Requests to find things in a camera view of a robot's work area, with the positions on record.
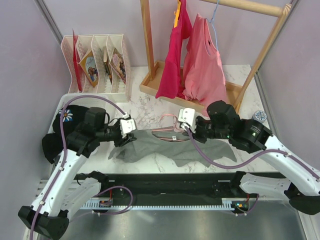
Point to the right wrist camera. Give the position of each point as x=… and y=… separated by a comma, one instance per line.
x=187, y=119

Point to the orange hanger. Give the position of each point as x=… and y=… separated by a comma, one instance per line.
x=177, y=14

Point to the thin dark book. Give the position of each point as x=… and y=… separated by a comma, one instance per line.
x=106, y=62

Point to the white cable duct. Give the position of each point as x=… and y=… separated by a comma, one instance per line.
x=95, y=204

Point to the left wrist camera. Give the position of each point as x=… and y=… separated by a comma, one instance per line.
x=127, y=125

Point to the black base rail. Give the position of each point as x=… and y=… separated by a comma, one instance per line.
x=167, y=189

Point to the pink wire hanger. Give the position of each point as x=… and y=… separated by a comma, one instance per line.
x=165, y=130

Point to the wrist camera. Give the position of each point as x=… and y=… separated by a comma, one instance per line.
x=187, y=119
x=127, y=125

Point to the grey t-shirt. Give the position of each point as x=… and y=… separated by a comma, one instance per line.
x=173, y=145

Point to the children's book yellow cover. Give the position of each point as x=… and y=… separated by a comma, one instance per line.
x=89, y=67

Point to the pink t-shirt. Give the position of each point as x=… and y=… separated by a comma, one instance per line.
x=203, y=76

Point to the red folder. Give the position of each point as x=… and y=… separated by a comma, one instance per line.
x=75, y=62

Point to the magenta t-shirt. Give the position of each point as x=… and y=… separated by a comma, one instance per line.
x=171, y=83

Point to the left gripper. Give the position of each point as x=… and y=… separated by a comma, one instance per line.
x=121, y=141

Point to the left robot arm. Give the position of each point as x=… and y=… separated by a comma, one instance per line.
x=51, y=212

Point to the blue white round container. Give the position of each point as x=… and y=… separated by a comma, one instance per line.
x=259, y=116

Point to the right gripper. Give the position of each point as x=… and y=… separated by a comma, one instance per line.
x=196, y=135

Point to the children's book pink cover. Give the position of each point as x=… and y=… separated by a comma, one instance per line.
x=118, y=65

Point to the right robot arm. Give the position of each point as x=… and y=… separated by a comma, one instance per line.
x=300, y=185

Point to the white laundry basket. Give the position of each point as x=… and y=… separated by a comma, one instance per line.
x=85, y=102

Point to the blue wire hanger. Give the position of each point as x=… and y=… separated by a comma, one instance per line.
x=212, y=22

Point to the white magazine file rack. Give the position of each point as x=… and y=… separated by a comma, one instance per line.
x=113, y=87

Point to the black clothing with daisy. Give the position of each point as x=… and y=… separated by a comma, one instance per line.
x=52, y=143

